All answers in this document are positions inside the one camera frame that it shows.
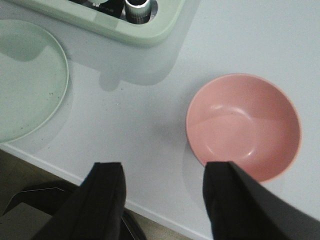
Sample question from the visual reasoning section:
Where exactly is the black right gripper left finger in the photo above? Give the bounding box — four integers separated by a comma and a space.
33, 162, 126, 240

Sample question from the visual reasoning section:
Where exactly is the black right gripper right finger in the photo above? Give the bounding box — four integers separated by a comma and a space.
202, 161, 320, 240

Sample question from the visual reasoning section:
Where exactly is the pink bowl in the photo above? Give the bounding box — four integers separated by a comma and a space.
185, 73, 302, 182

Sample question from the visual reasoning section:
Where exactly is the dark robot base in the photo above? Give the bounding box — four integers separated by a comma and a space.
2, 180, 147, 240

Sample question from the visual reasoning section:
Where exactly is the mint green breakfast maker base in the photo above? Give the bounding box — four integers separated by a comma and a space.
14, 0, 185, 47

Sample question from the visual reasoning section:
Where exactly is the mint green round plate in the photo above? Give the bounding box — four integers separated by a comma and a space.
0, 19, 69, 143

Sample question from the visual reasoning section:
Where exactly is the right silver control knob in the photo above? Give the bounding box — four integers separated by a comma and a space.
124, 0, 152, 25

